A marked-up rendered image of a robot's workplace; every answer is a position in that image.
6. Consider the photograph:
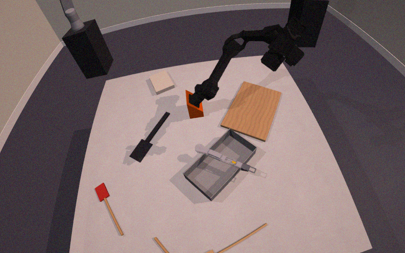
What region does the red spatula with wooden handle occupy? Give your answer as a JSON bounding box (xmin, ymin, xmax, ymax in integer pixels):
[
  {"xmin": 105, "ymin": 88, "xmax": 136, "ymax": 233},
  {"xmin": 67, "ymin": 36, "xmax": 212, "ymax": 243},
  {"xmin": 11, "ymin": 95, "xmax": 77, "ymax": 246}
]
[{"xmin": 95, "ymin": 183, "xmax": 124, "ymax": 236}]

